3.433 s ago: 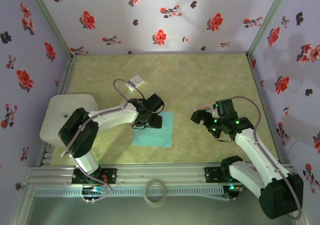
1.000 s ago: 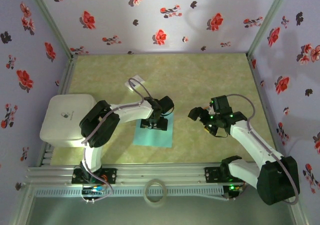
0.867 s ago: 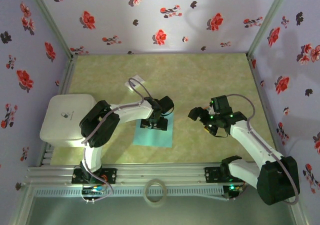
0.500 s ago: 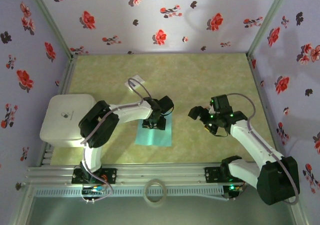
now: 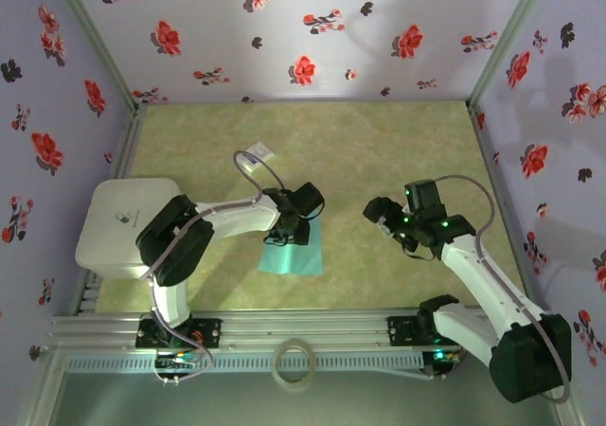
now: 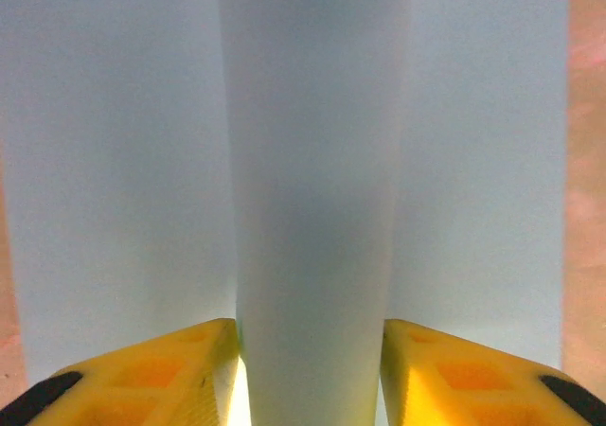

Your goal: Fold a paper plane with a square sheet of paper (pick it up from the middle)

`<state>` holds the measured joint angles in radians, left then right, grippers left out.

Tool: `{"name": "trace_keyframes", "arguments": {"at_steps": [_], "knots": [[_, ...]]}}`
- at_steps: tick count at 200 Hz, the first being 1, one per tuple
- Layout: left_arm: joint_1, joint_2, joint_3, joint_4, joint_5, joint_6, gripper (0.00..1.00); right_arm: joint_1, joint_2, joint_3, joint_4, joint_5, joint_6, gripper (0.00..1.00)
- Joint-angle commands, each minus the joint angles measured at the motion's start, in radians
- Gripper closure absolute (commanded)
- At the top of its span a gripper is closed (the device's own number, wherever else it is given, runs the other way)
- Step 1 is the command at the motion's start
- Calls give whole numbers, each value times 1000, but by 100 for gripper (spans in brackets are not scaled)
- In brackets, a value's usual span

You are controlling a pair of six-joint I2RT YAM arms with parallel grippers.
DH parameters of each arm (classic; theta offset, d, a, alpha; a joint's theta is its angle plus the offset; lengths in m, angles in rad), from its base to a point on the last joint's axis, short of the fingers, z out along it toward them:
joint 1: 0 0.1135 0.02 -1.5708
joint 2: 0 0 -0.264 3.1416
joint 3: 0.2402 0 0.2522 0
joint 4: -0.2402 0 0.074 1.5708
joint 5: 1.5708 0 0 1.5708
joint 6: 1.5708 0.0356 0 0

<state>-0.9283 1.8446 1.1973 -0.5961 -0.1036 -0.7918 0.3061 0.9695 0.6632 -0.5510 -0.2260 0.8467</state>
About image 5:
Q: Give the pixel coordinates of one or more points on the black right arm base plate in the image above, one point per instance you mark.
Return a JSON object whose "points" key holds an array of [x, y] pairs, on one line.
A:
{"points": [[400, 331]]}

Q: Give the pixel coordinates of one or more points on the light blue paper sheet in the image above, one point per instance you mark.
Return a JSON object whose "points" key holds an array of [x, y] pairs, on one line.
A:
{"points": [[293, 260]]}

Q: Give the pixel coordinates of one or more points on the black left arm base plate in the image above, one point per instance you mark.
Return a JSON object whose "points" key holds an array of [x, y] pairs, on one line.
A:
{"points": [[208, 333]]}

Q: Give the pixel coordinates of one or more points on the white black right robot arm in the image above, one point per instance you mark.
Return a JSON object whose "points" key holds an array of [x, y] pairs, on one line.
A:
{"points": [[483, 274]]}

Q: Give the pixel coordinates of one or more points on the aluminium frame post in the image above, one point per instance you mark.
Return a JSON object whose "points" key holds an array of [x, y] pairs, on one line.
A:
{"points": [[95, 33], [508, 33]]}

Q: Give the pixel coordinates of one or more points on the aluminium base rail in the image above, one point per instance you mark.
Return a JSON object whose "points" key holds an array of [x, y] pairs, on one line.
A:
{"points": [[303, 326]]}

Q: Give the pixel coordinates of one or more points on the white packet with blue print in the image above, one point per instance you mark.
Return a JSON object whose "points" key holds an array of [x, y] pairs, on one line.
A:
{"points": [[260, 153]]}

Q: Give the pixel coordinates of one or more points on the white plastic lidded box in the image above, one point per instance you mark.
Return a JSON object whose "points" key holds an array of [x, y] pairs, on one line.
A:
{"points": [[109, 236]]}

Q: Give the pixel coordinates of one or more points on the aluminium side rail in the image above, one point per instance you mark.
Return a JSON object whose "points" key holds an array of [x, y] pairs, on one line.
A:
{"points": [[490, 161]]}

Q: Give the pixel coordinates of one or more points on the clear tape roll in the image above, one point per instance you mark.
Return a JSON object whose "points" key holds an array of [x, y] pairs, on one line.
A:
{"points": [[293, 343]]}

